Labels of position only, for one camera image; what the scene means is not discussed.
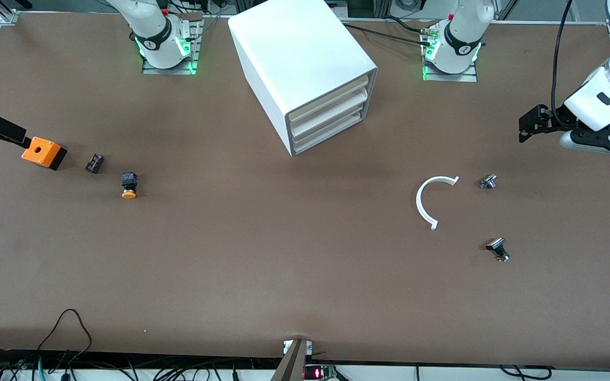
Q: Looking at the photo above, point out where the orange mushroom push button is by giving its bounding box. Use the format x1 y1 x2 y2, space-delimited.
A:
121 171 139 200

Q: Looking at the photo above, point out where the white plastic tray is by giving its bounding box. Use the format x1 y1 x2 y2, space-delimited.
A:
288 76 372 125

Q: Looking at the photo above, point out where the device with red display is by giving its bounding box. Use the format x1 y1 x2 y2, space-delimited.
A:
304 364 337 380

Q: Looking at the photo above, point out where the orange button enclosure box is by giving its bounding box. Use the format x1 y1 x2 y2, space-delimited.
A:
21 137 67 170

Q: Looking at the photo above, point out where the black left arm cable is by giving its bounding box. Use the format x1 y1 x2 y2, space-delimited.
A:
551 0 576 125

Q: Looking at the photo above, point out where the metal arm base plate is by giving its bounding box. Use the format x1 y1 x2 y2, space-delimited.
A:
421 50 479 83
142 13 203 75

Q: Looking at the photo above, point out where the aluminium frame profile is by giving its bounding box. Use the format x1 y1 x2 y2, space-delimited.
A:
0 0 20 24

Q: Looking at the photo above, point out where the white C-shaped plastic ring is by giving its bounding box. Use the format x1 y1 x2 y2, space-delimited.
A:
416 176 460 231

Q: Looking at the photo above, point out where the black table cable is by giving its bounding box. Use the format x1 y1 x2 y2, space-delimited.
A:
384 15 433 33
343 23 433 47

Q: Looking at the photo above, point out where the black looped cable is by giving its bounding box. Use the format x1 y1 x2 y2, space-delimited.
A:
37 309 93 371

